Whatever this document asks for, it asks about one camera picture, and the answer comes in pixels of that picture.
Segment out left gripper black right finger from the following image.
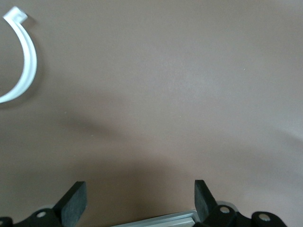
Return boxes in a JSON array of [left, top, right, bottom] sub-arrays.
[[194, 180, 249, 227]]

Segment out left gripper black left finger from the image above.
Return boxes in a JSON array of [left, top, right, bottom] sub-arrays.
[[14, 181, 88, 227]]

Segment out white curved plastic clip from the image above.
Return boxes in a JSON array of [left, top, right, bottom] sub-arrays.
[[0, 6, 38, 104]]

